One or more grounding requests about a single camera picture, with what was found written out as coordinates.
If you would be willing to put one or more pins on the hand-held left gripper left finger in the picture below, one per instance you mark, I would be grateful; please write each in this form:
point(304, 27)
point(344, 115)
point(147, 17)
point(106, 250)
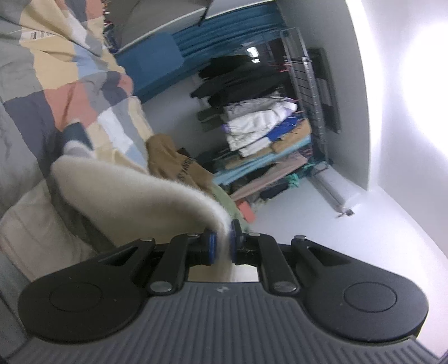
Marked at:
point(211, 250)

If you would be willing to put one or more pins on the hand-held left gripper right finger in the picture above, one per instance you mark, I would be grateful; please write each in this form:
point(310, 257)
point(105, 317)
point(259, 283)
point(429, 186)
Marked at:
point(235, 245)

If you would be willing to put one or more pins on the cream fluffy towel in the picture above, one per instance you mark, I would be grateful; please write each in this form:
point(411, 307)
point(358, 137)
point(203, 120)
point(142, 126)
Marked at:
point(140, 196)

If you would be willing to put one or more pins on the pile of folded clothes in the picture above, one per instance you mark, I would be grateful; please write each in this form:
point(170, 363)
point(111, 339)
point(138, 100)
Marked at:
point(259, 129)

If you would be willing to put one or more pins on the green fuzzy garment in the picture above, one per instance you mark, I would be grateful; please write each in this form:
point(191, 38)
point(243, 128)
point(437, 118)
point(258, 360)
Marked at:
point(229, 206)

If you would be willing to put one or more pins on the brown printed hoodie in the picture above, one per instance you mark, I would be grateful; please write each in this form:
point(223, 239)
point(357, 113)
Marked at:
point(175, 164)

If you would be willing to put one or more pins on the cream quilted pillow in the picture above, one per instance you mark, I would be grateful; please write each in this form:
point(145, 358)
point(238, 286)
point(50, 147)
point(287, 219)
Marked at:
point(31, 231)

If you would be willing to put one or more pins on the blue cushion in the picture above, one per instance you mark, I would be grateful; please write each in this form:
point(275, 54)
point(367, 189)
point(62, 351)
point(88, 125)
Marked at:
point(150, 66)

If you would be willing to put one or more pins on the blue curtain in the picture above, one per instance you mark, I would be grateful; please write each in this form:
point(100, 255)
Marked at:
point(227, 31)

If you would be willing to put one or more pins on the patchwork bed cover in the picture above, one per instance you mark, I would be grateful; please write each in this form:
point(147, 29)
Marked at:
point(70, 77)

